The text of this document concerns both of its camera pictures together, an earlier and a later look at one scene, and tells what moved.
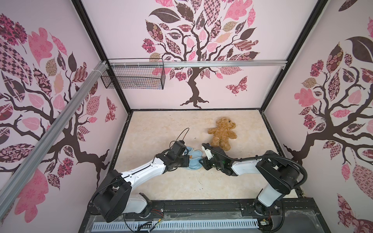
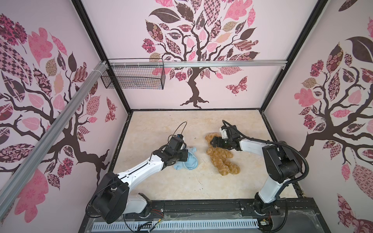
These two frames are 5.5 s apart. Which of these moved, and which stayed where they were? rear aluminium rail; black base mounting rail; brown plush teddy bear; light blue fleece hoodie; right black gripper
Moved: right black gripper; brown plush teddy bear; light blue fleece hoodie
Stayed: black base mounting rail; rear aluminium rail
